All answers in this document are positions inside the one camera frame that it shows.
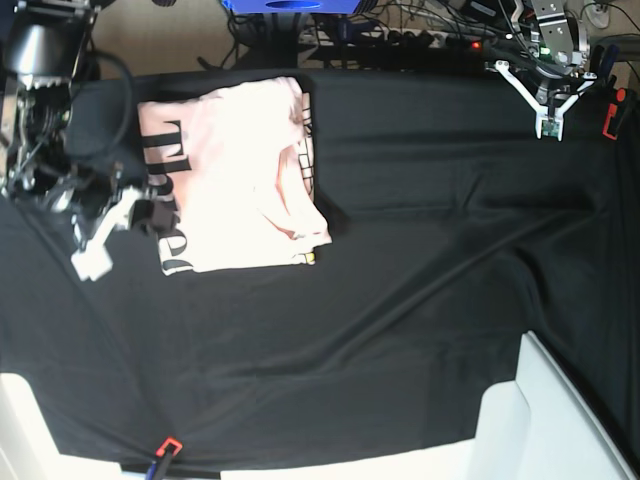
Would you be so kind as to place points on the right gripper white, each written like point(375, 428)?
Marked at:
point(106, 202)

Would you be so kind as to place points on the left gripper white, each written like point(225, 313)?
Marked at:
point(550, 112)

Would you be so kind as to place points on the light pink T-shirt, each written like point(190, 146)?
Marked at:
point(237, 167)

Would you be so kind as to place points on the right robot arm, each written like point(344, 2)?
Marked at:
point(48, 56)

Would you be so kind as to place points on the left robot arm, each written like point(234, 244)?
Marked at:
point(549, 69)

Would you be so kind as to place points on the red clamp at right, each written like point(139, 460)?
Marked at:
point(614, 114)

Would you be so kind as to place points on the red clamp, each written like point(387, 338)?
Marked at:
point(614, 114)
point(165, 455)

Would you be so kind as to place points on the black table cloth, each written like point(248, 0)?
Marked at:
point(455, 231)

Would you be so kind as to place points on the black power strip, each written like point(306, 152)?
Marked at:
point(377, 35)

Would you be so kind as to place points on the red clamp at bottom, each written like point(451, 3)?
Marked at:
point(165, 455)

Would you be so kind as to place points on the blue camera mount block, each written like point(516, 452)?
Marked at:
point(295, 6)

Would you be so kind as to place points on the white frame left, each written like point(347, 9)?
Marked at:
point(28, 450)

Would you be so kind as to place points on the white frame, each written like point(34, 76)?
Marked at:
point(538, 426)
point(28, 450)

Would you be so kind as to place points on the white frame right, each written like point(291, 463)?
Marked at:
point(538, 426)

